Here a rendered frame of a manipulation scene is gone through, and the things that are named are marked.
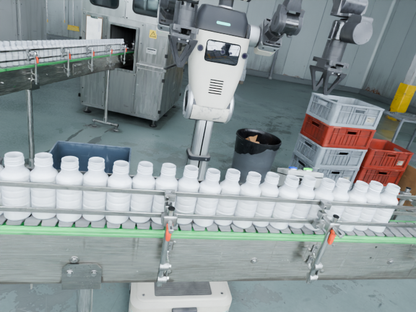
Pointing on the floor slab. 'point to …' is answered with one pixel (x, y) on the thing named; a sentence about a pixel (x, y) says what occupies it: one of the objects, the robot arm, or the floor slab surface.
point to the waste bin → (254, 153)
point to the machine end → (143, 83)
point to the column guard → (402, 99)
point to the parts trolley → (400, 127)
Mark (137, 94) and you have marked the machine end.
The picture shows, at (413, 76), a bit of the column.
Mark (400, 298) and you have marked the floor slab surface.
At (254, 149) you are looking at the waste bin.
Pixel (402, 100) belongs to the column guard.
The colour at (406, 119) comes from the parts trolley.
